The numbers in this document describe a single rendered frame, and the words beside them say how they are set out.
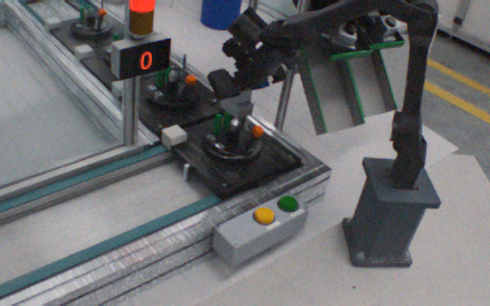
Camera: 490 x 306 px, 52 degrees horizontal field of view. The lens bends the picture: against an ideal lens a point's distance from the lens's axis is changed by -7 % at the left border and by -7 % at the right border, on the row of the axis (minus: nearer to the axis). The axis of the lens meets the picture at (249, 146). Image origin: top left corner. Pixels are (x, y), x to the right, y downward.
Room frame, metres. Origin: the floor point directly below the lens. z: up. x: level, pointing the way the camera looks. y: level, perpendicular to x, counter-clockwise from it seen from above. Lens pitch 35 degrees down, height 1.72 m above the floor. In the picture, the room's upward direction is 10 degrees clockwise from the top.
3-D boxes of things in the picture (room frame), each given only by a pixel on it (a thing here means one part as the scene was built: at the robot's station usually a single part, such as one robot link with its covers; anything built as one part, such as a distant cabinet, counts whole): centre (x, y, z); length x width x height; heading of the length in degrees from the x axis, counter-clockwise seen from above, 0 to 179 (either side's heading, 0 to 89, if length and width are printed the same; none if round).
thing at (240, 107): (1.04, 0.05, 1.11); 0.08 x 0.04 x 0.07; 47
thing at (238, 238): (0.82, -0.06, 0.93); 0.21 x 0.07 x 0.06; 136
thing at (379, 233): (0.90, -0.33, 0.96); 0.15 x 0.15 x 0.20; 10
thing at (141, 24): (0.98, 0.26, 1.28); 0.05 x 0.05 x 0.05
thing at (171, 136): (1.03, 0.18, 0.97); 0.05 x 0.05 x 0.04; 46
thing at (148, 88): (1.21, 0.23, 1.01); 0.24 x 0.24 x 0.13; 46
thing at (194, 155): (1.03, 0.04, 0.96); 0.24 x 0.24 x 0.02; 46
